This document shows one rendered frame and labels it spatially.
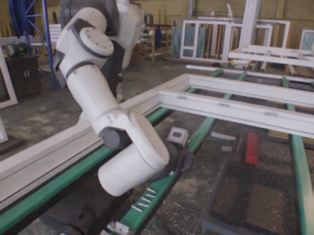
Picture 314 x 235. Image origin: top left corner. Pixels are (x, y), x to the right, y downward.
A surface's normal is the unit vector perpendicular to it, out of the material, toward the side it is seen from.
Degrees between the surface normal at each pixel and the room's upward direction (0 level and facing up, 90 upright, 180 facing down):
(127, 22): 100
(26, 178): 90
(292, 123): 90
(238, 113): 90
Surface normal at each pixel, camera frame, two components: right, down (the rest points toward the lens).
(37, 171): 0.88, 0.20
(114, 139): -0.40, -0.09
